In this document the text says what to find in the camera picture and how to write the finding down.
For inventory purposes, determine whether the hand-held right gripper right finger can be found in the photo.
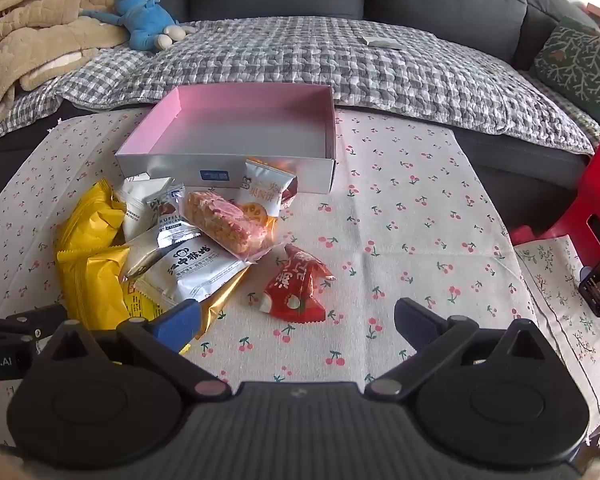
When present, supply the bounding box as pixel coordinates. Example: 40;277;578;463
364;297;556;403

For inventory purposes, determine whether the cherry print tablecloth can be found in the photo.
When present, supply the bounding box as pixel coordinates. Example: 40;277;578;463
0;107;600;451

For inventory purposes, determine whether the white snack packet dark print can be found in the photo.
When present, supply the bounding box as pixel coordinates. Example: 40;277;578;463
135;237;243;311

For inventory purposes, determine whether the cream snack packet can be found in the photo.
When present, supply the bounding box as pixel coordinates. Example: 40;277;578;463
120;225;201;281

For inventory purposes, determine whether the floral print cloth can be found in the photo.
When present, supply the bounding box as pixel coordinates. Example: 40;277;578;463
512;237;600;441

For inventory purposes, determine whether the white tissue pack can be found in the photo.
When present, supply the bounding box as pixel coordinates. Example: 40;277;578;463
362;35;401;50

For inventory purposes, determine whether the yellow snack packet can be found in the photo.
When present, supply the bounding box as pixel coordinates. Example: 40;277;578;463
57;245;131;328
55;180;128;261

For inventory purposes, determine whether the orange white snack packet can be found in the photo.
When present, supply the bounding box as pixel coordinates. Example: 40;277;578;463
239;158;299;223

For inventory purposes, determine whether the clear pink snack bar packet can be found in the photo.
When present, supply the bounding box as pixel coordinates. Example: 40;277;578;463
180;189;286;263

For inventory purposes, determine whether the beige fleece jacket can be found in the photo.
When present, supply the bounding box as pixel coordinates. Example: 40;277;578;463
0;0;131;126

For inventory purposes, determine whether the green patterned pillow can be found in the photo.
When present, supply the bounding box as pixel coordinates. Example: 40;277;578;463
532;16;600;131

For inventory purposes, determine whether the small white blue snack packet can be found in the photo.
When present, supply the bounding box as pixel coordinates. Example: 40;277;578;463
155;185;201;248

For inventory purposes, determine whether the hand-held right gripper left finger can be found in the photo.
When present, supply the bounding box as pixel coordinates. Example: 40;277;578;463
40;300;231;403

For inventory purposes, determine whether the red snack packet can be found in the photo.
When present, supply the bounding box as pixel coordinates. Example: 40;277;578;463
261;243;337;323

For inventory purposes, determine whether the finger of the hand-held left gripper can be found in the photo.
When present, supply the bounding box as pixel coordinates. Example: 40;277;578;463
0;305;70;338

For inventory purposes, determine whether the grey checkered quilted blanket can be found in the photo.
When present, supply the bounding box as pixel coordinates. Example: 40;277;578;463
0;16;596;157

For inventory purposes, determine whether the pink cardboard box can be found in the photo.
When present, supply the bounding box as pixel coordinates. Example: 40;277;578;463
115;85;338;195

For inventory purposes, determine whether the blue plush toy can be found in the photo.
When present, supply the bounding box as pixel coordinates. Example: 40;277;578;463
80;0;198;52

